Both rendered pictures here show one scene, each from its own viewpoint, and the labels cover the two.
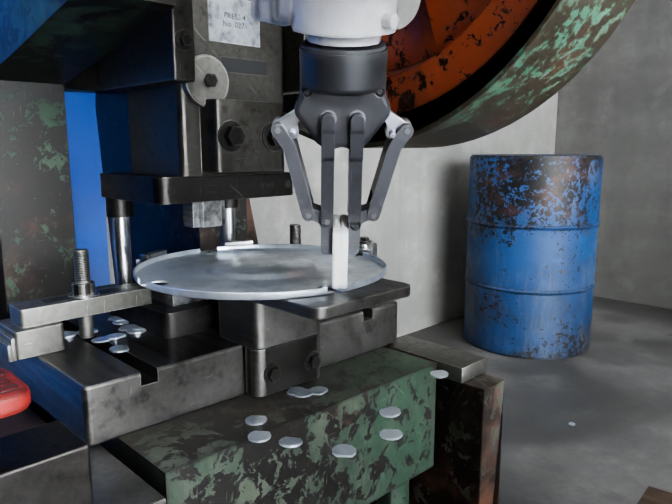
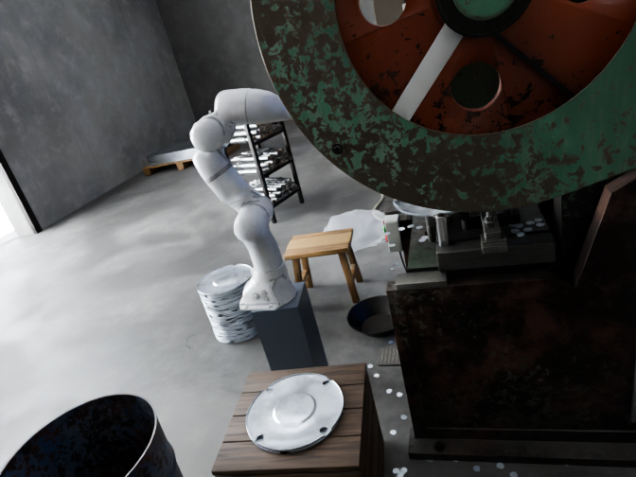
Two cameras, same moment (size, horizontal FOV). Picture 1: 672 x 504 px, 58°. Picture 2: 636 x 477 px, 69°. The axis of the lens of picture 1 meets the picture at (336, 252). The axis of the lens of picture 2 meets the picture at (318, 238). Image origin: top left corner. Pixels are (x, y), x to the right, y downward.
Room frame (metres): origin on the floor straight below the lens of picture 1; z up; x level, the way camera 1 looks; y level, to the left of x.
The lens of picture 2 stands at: (1.71, -0.87, 1.33)
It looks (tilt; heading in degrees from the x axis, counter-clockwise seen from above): 24 degrees down; 153
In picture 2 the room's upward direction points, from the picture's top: 14 degrees counter-clockwise
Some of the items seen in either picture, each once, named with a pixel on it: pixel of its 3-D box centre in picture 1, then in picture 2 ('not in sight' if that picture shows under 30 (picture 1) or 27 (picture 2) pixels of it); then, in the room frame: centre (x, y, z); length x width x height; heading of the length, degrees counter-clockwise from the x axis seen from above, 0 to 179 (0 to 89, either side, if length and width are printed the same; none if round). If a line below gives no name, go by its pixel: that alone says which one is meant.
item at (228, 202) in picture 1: (199, 193); not in sight; (0.80, 0.18, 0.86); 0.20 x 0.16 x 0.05; 134
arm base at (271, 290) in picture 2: not in sight; (263, 282); (0.21, -0.38, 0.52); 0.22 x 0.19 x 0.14; 49
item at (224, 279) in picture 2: not in sight; (224, 278); (-0.42, -0.37, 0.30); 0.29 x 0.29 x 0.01
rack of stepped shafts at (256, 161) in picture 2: not in sight; (258, 159); (-1.82, 0.56, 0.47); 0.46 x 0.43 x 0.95; 24
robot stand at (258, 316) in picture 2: not in sight; (293, 343); (0.23, -0.35, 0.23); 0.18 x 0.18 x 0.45; 49
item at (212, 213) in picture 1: (205, 211); not in sight; (0.79, 0.17, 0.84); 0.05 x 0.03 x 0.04; 134
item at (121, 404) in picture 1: (206, 332); (486, 221); (0.80, 0.18, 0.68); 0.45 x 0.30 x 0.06; 134
